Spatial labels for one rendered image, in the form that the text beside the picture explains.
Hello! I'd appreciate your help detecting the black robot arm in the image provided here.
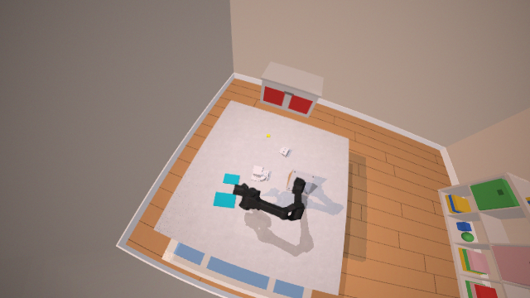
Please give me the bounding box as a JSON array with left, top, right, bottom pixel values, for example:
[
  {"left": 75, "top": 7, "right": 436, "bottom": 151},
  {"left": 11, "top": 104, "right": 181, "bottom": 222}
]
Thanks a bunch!
[{"left": 233, "top": 177, "right": 306, "bottom": 221}]

